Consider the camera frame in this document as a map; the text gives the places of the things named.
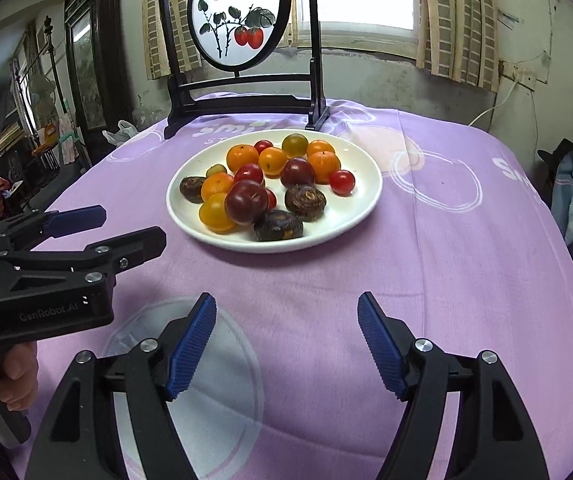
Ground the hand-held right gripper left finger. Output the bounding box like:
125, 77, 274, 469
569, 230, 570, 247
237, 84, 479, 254
25, 292, 218, 480

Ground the white plastic bag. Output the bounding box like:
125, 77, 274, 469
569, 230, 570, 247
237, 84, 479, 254
102, 120, 140, 148

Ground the person's left hand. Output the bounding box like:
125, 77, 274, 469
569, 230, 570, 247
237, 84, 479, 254
0, 342, 40, 413

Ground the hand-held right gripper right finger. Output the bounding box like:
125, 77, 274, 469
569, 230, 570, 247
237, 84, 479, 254
357, 291, 551, 480

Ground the large orange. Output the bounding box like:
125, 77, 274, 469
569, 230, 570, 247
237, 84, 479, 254
307, 151, 341, 185

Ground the purple tablecloth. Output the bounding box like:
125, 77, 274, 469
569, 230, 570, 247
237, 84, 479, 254
6, 91, 573, 480

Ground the dark wooden framed cabinet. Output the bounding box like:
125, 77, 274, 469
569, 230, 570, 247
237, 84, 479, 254
64, 0, 132, 136

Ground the white cable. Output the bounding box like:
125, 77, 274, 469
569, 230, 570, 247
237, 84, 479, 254
469, 80, 517, 128

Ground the white wall socket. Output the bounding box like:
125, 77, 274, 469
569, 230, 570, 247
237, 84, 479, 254
499, 60, 537, 92

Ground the white oval plate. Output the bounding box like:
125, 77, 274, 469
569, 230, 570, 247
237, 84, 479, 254
166, 129, 383, 253

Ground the beige patterned curtain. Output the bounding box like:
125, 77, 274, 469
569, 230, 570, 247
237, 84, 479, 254
416, 0, 499, 93
141, 0, 202, 81

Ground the large dark purple tomato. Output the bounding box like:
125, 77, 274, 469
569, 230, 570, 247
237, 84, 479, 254
224, 180, 270, 225

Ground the mandarin orange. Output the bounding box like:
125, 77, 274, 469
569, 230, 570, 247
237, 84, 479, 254
201, 172, 236, 201
227, 144, 260, 173

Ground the yellow orange tomato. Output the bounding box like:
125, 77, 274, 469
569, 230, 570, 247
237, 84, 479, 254
199, 193, 237, 233

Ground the round dark water chestnut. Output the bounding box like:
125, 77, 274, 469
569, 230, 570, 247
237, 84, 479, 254
285, 184, 327, 222

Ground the small orange tomato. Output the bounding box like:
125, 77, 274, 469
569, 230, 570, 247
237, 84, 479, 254
258, 147, 289, 177

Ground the round painted screen stand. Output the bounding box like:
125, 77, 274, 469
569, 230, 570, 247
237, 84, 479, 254
158, 0, 331, 141

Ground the white electric fan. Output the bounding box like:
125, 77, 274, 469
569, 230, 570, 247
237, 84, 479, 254
29, 74, 60, 113

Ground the dark red tomato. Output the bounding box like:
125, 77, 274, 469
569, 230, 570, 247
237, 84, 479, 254
280, 157, 316, 188

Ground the yellow green tomato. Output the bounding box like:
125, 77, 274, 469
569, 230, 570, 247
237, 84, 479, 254
282, 133, 309, 158

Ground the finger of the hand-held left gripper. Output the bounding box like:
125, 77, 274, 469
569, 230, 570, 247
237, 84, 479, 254
0, 205, 107, 256
0, 226, 167, 293

